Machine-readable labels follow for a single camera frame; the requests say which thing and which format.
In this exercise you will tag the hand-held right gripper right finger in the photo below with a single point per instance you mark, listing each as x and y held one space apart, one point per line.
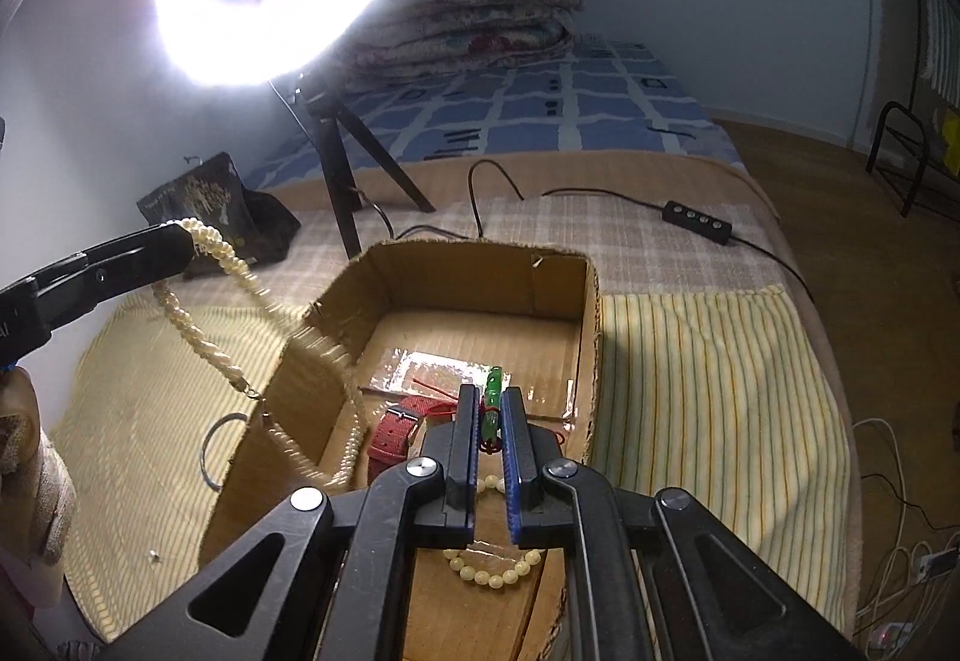
511 466

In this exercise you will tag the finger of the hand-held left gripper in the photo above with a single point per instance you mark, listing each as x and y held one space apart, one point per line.
127 242
135 275

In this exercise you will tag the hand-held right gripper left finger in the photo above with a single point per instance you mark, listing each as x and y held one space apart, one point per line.
472 451

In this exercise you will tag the cardboard box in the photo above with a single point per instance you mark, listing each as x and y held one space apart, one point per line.
450 278

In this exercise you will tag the person's left forearm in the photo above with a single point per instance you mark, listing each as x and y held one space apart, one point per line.
30 436

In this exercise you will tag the black printed snack bag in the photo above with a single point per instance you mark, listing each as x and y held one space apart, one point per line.
255 218

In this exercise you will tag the yellow striped blanket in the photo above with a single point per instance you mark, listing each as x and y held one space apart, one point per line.
712 406

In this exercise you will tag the black tripod stand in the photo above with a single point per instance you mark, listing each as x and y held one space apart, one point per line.
337 196

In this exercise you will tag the beige checked bed sheet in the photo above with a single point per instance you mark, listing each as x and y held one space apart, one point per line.
675 256

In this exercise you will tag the blue patterned bed sheet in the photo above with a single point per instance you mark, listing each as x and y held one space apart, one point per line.
525 106

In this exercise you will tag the folded floral quilt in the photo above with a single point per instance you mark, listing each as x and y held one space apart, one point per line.
480 24

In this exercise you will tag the pink white plug adapter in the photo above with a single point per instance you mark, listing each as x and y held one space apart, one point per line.
892 635

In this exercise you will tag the white power strip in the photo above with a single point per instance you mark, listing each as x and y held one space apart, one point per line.
937 563

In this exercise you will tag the black metal clothes rack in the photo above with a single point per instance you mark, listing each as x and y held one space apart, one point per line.
915 177

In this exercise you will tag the yellow box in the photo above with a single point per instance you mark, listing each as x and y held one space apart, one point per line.
951 144

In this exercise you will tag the white striped towel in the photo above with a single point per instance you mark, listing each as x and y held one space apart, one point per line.
941 31

